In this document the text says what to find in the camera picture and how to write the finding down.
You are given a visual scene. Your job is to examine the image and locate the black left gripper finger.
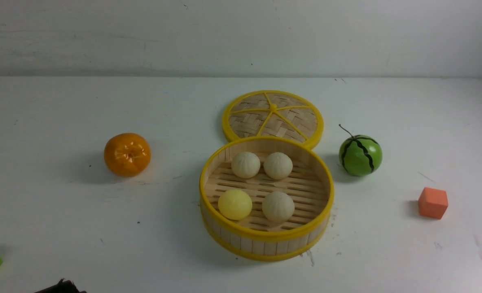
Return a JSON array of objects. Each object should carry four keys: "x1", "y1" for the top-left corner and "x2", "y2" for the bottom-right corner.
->
[{"x1": 36, "y1": 279, "x2": 86, "y2": 293}]

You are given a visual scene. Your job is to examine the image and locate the yellow toy bun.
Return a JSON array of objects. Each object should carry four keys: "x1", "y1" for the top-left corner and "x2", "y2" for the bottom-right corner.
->
[{"x1": 217, "y1": 189, "x2": 253, "y2": 221}]

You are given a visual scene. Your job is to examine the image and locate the white bun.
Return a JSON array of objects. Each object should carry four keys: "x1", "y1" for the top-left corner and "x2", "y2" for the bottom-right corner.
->
[
  {"x1": 263, "y1": 152, "x2": 293, "y2": 180},
  {"x1": 230, "y1": 152, "x2": 261, "y2": 179},
  {"x1": 262, "y1": 191, "x2": 295, "y2": 223}
]

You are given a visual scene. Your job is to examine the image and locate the woven bamboo steamer lid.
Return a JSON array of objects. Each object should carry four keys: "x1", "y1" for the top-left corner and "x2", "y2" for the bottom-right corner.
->
[{"x1": 221, "y1": 90, "x2": 324, "y2": 149}]

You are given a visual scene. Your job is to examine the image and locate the orange toy tangerine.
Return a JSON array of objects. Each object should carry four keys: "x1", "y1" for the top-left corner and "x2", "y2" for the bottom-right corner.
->
[{"x1": 103, "y1": 132, "x2": 151, "y2": 177}]

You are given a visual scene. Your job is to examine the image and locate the green striped toy watermelon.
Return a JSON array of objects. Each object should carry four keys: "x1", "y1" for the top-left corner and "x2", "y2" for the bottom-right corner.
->
[{"x1": 338, "y1": 124, "x2": 383, "y2": 177}]

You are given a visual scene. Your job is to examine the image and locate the orange foam cube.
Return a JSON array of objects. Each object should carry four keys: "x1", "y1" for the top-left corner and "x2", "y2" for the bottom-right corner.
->
[{"x1": 418, "y1": 187, "x2": 448, "y2": 220}]

